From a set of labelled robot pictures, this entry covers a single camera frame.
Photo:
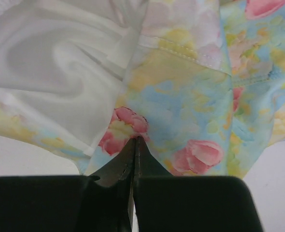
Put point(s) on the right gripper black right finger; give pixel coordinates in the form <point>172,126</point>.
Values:
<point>167,203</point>

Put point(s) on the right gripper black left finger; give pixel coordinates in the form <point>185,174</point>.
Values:
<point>100,202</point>

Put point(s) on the pastel floral skirt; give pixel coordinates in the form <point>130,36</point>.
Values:
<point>201,81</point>

